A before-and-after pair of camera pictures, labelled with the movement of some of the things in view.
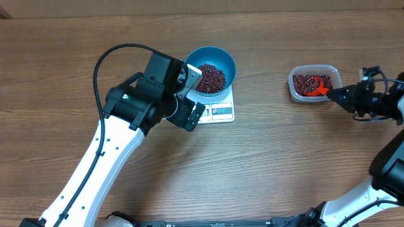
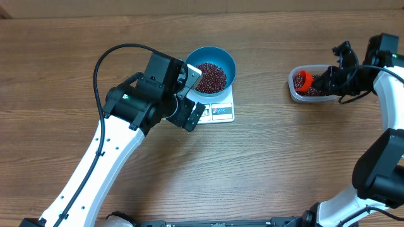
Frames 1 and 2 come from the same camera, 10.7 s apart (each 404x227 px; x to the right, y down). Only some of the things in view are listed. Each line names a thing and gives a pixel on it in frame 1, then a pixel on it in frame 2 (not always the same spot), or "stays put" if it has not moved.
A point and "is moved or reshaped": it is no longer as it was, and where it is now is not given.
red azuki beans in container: x=305 y=84 stays put
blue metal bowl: x=218 y=58 stays put
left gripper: x=187 y=106 stays put
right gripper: x=349 y=103 to x=331 y=79
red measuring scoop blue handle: x=319 y=91 is moved or reshaped
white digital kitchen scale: x=219 y=109 stays put
